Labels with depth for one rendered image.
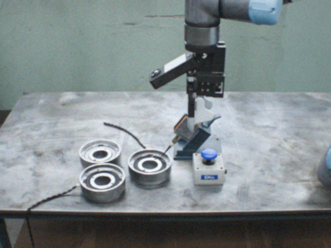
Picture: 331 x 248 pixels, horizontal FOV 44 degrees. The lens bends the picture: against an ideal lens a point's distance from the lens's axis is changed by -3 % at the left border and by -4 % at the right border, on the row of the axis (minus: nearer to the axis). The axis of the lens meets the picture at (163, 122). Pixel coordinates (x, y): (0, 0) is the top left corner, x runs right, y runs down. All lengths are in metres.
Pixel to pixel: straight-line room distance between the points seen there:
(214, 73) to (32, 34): 1.89
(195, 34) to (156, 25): 1.69
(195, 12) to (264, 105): 0.61
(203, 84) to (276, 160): 0.33
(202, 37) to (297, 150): 0.47
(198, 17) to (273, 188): 0.44
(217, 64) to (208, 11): 0.12
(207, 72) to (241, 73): 1.78
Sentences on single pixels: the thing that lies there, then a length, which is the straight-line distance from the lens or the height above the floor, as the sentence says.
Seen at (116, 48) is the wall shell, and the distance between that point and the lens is 2.61.
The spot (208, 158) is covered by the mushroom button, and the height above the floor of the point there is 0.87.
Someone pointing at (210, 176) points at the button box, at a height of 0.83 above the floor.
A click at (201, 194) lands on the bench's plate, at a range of 0.99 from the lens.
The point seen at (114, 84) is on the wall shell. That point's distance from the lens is 2.70.
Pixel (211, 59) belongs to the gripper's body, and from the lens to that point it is 0.91.
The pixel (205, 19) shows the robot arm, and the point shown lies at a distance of 0.85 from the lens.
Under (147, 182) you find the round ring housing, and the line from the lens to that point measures 0.99.
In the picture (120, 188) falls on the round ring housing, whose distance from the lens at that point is 0.96.
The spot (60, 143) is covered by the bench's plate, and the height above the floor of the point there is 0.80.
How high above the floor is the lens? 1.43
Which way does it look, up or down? 30 degrees down
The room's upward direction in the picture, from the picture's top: straight up
